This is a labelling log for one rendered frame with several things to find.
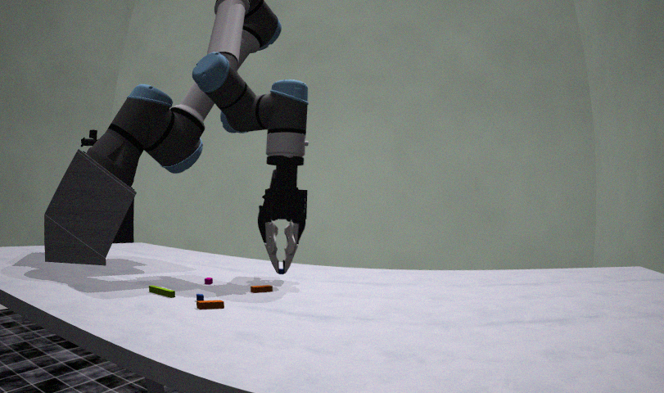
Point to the lime green rod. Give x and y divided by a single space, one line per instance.
162 291

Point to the orange rod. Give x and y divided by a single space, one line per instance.
258 289
210 304

